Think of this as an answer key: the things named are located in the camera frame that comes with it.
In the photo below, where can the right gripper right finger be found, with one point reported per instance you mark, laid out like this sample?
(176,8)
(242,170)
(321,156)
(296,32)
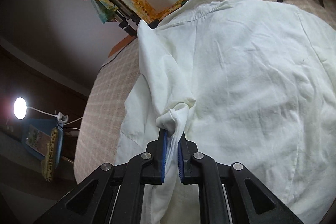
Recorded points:
(188,171)

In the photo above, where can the checked beige bed blanket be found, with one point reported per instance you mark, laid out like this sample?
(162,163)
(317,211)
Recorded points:
(103,115)

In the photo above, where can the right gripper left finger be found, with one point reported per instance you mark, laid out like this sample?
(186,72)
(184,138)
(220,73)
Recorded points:
(153,172)

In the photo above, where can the white shirt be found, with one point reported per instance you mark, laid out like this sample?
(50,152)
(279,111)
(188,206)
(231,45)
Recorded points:
(248,81)

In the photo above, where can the small white clip lamp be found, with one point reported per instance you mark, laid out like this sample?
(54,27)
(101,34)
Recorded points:
(20,109)

